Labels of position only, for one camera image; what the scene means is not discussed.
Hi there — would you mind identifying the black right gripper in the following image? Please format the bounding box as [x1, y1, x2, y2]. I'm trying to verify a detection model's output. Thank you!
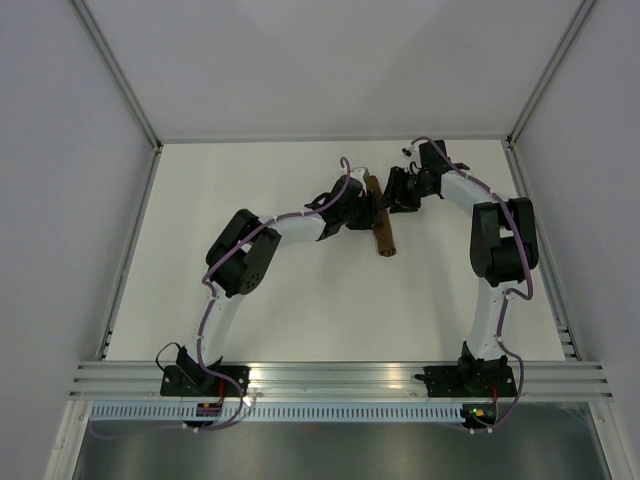
[377, 166, 433, 214]

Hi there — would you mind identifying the brown cloth napkin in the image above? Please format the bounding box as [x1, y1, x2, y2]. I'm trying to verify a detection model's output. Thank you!
[366, 175, 396, 257]

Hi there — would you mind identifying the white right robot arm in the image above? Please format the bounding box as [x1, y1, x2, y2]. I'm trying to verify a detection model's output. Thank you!
[382, 136, 539, 398]

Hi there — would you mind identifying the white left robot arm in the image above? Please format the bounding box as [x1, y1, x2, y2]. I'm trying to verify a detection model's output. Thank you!
[176, 169, 383, 396]

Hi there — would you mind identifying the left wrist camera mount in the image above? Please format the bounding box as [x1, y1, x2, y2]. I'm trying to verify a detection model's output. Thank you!
[350, 167, 370, 183]

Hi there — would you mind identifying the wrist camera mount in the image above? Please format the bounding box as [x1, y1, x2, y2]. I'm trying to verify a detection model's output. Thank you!
[401, 143, 420, 161]
[350, 167, 370, 183]

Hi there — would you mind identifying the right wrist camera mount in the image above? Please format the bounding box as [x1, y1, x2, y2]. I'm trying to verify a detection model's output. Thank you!
[401, 143, 420, 161]

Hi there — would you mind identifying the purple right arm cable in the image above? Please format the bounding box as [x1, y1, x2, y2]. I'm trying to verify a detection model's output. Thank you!
[407, 136, 534, 436]

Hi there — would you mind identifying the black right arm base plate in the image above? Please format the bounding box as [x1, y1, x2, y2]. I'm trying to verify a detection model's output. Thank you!
[413, 365, 517, 399]

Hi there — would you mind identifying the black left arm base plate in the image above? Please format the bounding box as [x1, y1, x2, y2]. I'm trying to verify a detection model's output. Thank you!
[160, 364, 250, 398]

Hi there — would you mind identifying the aluminium frame rail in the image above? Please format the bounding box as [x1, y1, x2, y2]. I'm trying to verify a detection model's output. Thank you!
[67, 360, 613, 403]

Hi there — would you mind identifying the white slotted cable duct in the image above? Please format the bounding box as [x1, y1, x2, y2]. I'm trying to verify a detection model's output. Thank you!
[90, 402, 463, 423]

